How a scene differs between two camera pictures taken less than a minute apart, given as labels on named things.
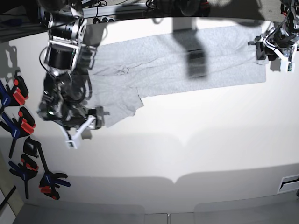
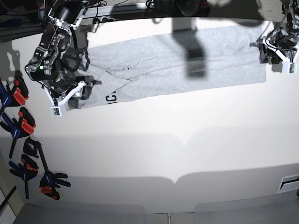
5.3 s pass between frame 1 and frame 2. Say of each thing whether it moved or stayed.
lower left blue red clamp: stayed
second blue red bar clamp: stayed
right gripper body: moved
